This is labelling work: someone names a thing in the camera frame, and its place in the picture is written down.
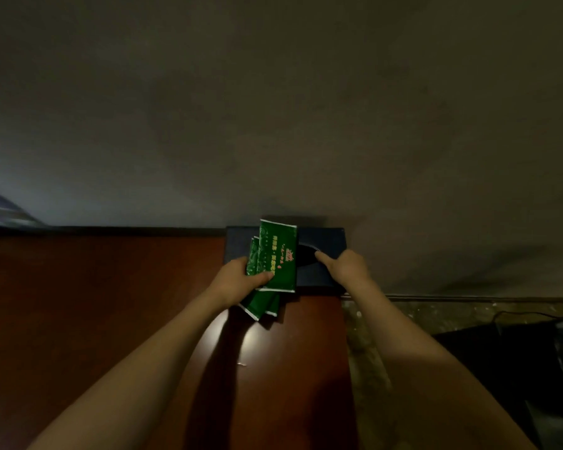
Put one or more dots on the person's left forearm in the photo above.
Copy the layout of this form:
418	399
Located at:
131	389

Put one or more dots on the black low cabinet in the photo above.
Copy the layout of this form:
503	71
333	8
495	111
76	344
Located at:
535	379

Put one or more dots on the person's right forearm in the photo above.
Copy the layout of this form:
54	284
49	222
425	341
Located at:
441	379

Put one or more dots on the reddish wooden desk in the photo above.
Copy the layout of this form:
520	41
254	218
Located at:
75	304

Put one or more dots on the black tissue box green label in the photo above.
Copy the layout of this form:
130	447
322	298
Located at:
314	276

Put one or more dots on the person's left hand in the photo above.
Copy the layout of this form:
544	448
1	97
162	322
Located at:
235	284

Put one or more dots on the person's right hand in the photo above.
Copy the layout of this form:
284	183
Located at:
347	269

